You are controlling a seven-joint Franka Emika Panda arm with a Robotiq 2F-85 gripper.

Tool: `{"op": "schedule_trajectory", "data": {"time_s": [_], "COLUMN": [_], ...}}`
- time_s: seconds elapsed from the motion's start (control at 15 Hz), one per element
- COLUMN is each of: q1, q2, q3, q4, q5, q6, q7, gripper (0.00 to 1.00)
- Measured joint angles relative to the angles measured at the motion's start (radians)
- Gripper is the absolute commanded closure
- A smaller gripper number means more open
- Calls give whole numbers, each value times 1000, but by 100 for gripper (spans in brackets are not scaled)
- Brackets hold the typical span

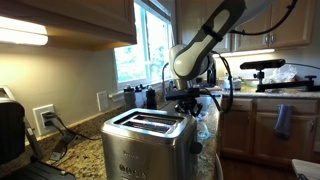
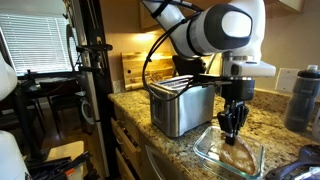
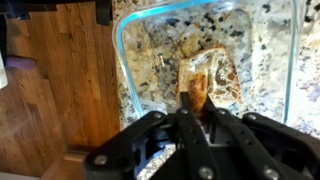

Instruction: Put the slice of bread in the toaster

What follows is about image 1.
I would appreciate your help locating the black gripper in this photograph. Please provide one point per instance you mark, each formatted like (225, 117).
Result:
(189, 104)

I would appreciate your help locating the tan wooden cart top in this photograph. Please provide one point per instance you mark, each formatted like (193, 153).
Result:
(306, 168)

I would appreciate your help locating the stainless steel two-slot toaster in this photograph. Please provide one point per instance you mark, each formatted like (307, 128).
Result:
(150, 150)

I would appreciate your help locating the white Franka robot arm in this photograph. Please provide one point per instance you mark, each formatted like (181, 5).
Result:
(200, 56)

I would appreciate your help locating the white framed kitchen window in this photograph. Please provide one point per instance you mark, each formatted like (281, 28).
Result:
(133, 60)

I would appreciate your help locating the black water bottle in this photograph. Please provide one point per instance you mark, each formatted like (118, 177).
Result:
(151, 98)

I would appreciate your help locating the black camera clamp stand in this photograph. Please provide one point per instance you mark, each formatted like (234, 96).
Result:
(286, 85)

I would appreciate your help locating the chrome arched kitchen faucet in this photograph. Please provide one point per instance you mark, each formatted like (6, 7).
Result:
(163, 83)

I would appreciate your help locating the white water bottle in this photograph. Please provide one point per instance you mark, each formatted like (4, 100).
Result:
(139, 98)

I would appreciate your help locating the white wall power outlet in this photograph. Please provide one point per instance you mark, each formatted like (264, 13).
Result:
(37, 126)

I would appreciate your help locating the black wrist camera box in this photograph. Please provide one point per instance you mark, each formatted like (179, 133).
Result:
(181, 94)

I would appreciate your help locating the dim under-cabinet light strip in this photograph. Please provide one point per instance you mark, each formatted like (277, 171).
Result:
(250, 52)

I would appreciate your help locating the bright under-cabinet light strip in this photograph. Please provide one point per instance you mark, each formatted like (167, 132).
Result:
(20, 33)

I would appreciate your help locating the wooden base cabinet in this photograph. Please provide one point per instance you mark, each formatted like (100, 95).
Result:
(240, 133)

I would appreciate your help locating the black stereo camera bar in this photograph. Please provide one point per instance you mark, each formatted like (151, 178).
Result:
(263, 64)

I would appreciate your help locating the grey hanging dish towel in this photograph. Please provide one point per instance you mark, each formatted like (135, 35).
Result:
(283, 121)

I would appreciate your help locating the crumpled clear plastic bag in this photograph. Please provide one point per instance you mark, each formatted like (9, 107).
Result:
(281, 75)

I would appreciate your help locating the clear glass baking dish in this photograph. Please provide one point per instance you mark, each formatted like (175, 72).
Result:
(203, 131)

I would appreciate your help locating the white light switch plate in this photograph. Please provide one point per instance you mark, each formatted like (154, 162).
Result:
(102, 101)

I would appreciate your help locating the green bowl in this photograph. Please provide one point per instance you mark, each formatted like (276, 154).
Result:
(250, 82)

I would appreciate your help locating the black contact grill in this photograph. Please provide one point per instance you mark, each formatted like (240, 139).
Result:
(11, 133)

